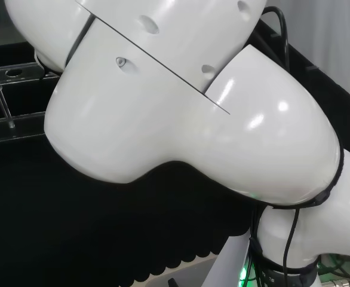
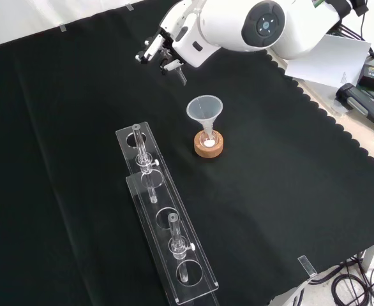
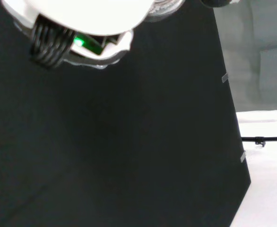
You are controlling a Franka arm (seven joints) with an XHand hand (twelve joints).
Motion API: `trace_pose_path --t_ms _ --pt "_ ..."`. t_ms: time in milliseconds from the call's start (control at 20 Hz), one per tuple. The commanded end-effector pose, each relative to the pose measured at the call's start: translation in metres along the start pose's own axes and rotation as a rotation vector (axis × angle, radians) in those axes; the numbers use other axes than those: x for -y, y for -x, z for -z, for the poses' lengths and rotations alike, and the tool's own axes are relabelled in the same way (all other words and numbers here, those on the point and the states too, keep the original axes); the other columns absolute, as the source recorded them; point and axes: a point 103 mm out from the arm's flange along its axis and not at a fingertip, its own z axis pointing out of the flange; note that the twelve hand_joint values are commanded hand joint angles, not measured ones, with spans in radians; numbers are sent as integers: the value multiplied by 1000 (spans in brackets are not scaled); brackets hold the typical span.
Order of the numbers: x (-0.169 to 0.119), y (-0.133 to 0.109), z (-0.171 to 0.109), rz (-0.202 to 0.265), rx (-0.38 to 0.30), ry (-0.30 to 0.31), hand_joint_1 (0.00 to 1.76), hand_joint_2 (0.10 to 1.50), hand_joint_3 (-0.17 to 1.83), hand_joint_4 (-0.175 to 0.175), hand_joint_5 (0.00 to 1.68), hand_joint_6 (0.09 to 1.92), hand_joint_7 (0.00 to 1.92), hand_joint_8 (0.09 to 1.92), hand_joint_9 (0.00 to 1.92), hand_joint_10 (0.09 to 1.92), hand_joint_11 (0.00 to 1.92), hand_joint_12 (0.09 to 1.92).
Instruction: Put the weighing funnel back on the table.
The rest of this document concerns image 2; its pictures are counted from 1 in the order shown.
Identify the translucent plastic funnel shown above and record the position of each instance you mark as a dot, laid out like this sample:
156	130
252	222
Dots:
204	110

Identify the clear funnel stand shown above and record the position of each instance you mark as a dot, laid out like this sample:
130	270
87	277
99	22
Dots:
169	220

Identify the round-bottom glass flask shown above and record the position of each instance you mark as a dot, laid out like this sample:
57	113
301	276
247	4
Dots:
209	140

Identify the black cloth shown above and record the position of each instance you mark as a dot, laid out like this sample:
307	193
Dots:
78	143

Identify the clear tape strip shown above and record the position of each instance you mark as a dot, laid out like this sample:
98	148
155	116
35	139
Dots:
63	28
307	265
130	7

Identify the white paper sheet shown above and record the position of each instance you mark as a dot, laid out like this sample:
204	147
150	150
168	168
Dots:
327	60

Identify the black handheld device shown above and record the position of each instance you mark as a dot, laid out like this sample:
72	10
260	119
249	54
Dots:
359	102

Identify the grey table leg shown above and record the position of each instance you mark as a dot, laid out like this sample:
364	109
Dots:
370	255

